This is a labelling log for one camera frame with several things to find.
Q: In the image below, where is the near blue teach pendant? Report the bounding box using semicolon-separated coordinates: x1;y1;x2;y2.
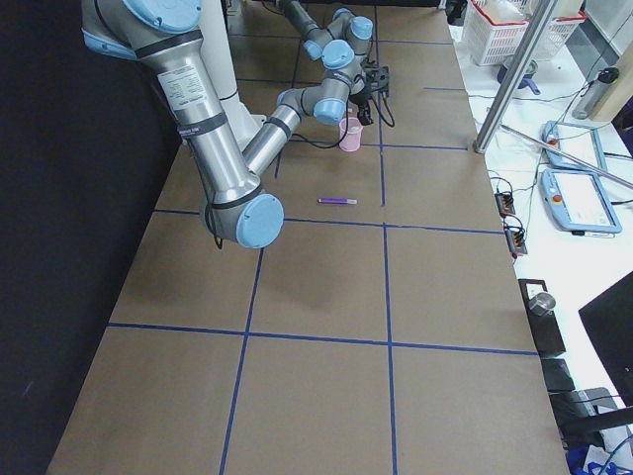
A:
540;169;622;236

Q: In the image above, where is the near black power adapter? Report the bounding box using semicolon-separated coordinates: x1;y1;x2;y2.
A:
503;224;528;258

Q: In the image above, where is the aluminium frame post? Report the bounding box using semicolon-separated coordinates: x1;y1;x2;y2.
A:
473;0;558;154

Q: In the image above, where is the far black power adapter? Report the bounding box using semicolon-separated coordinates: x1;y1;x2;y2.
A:
495;191;515;217

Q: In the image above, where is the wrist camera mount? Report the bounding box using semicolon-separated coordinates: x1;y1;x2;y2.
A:
364;63;390;98

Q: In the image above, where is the white plastic basket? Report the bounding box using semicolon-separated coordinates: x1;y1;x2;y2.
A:
462;1;587;66

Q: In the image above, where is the pink mesh pen holder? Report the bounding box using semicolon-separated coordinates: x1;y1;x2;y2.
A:
338;117;363;152

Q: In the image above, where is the silver metal rod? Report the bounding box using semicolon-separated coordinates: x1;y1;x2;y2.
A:
499;124;633;190

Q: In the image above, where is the small steel cup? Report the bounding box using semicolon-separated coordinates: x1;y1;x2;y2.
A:
528;292;556;317

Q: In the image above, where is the black box under cup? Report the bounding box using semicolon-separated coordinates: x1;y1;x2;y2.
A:
518;278;566;358

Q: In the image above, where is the black power adapter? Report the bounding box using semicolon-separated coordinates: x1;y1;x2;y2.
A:
503;224;528;258
495;191;515;217

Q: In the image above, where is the right black braided cable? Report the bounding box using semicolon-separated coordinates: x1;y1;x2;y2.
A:
286;58;397;149

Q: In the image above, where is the far blue teach pendant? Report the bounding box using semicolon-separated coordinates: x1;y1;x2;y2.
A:
542;121;607;171

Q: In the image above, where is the blue pot with lid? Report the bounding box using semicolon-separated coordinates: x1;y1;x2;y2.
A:
497;53;544;95

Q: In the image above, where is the grey water bottle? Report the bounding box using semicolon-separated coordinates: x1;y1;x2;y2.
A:
572;66;620;120

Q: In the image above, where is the purple marker pen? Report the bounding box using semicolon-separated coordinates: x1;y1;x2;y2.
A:
317;197;358;206

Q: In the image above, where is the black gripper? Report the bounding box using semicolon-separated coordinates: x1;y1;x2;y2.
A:
349;79;374;126

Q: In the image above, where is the blue teach pendant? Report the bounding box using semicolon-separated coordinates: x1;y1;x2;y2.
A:
542;121;607;171
540;169;622;236

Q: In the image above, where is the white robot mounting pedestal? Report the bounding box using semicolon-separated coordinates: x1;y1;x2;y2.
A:
199;0;264;151

